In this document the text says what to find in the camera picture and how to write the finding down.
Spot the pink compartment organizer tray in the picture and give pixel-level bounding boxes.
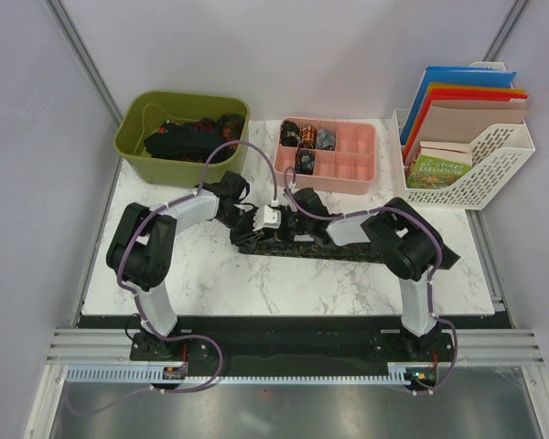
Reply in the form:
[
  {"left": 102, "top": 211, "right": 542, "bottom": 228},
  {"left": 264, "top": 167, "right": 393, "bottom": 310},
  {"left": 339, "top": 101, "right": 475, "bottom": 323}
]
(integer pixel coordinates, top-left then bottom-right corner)
[{"left": 274, "top": 117, "right": 376, "bottom": 195}]

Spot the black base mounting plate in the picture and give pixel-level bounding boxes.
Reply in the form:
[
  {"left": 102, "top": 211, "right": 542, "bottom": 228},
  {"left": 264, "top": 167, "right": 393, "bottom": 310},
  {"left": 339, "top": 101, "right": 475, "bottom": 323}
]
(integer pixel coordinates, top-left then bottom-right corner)
[{"left": 75, "top": 314, "right": 513, "bottom": 377}]

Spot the blue folder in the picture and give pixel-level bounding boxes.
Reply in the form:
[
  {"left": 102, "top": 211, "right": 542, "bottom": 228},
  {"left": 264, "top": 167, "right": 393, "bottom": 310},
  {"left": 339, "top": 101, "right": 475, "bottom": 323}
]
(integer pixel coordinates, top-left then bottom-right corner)
[{"left": 400, "top": 66, "right": 517, "bottom": 145}]

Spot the rolled grey tie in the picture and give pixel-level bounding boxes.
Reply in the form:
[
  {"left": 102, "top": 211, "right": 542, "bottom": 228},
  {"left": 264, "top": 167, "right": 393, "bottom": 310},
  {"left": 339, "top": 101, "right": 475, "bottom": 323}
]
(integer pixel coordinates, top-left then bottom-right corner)
[{"left": 316, "top": 128, "right": 336, "bottom": 151}]

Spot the orange folder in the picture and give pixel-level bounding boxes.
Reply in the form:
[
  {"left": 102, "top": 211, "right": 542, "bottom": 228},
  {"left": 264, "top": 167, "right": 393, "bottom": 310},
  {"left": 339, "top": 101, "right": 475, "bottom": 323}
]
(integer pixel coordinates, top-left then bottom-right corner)
[{"left": 400, "top": 82, "right": 529, "bottom": 146}]

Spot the pile of dark ties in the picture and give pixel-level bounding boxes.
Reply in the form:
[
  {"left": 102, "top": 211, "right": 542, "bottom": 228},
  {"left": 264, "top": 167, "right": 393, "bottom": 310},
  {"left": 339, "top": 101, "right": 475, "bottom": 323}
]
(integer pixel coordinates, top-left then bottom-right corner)
[{"left": 143, "top": 113, "right": 245, "bottom": 163}]

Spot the white slotted cable duct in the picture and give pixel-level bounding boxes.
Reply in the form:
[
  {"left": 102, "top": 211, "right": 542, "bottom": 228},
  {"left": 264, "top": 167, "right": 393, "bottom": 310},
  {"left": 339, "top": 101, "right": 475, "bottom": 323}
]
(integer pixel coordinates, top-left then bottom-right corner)
[{"left": 65, "top": 364, "right": 419, "bottom": 385}]

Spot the green treehouse book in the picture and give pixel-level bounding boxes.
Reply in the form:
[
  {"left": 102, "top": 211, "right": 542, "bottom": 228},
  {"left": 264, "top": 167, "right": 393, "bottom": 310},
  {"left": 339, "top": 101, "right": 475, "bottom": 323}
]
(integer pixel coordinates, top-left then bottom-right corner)
[{"left": 405, "top": 141, "right": 473, "bottom": 189}]

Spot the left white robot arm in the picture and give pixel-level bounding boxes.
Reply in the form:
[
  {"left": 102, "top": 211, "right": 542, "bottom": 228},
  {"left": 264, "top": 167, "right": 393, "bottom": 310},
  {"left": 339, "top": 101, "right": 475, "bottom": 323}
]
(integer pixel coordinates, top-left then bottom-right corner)
[{"left": 106, "top": 171, "right": 250, "bottom": 359}]

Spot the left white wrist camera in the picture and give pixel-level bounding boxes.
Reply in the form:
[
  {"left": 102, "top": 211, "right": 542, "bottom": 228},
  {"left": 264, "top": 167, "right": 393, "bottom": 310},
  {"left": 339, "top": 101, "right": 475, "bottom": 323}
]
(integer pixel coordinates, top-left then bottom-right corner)
[{"left": 253, "top": 206, "right": 282, "bottom": 231}]

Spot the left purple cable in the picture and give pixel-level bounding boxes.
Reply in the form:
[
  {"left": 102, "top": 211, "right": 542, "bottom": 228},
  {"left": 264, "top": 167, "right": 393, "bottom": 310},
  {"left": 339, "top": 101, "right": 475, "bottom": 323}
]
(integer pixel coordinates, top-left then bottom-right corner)
[{"left": 64, "top": 139, "right": 280, "bottom": 416}]

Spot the rolled red orange tie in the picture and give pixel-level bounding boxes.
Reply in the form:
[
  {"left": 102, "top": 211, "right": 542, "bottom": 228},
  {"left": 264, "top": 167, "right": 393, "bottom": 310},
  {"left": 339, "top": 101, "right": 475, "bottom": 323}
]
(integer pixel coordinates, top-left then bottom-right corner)
[{"left": 300, "top": 124, "right": 318, "bottom": 149}]

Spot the aluminium frame rail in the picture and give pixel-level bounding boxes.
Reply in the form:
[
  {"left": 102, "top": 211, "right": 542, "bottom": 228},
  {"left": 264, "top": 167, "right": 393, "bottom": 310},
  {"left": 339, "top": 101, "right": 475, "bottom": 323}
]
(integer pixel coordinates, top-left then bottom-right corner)
[{"left": 48, "top": 329, "right": 544, "bottom": 366}]

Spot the dark green leaf-patterned tie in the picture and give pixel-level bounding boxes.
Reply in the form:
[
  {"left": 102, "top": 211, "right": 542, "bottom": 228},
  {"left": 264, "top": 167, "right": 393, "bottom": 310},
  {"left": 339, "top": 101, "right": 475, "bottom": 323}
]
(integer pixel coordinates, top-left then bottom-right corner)
[{"left": 235, "top": 239, "right": 385, "bottom": 264}]

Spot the red folder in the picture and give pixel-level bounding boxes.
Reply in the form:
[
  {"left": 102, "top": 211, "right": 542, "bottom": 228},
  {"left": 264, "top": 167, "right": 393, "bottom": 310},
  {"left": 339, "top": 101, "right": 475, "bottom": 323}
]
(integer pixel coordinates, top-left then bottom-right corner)
[{"left": 403, "top": 86, "right": 528, "bottom": 165}]

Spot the rolled dark blue tie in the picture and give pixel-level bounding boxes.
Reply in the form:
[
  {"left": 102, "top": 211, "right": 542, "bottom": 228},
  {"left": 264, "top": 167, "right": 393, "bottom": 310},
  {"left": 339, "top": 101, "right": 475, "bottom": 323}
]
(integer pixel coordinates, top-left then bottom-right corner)
[{"left": 295, "top": 149, "right": 316, "bottom": 176}]

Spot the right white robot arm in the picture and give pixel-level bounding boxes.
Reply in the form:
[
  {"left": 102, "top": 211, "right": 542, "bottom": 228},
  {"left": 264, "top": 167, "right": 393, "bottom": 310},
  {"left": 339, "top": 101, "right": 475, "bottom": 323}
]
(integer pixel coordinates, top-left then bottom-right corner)
[{"left": 287, "top": 194, "right": 445, "bottom": 360}]

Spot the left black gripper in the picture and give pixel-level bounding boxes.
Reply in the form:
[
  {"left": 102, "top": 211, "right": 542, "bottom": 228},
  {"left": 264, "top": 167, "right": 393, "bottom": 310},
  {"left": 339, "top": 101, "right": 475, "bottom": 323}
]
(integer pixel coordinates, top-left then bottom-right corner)
[{"left": 217, "top": 207, "right": 264, "bottom": 252}]

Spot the beige folder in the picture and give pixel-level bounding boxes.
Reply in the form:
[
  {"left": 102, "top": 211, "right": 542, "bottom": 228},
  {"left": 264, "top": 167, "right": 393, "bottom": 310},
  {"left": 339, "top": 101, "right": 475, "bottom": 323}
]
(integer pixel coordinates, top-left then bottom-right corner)
[{"left": 403, "top": 98, "right": 528, "bottom": 166}]

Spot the white perforated file holder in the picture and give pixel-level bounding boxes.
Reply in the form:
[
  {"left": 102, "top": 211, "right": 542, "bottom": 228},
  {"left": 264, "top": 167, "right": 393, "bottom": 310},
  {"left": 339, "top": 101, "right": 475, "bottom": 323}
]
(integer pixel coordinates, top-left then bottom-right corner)
[{"left": 391, "top": 62, "right": 535, "bottom": 210}]

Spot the rolled dark patterned tie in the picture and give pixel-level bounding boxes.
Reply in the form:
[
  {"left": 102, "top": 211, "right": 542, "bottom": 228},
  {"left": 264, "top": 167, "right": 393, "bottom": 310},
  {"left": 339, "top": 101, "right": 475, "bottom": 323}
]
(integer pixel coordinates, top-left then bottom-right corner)
[{"left": 280, "top": 120, "right": 300, "bottom": 147}]

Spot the olive green plastic bin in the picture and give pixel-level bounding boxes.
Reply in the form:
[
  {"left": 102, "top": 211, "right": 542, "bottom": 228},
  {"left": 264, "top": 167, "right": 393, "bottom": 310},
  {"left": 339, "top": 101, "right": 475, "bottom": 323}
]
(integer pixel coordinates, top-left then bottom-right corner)
[{"left": 114, "top": 91, "right": 250, "bottom": 187}]

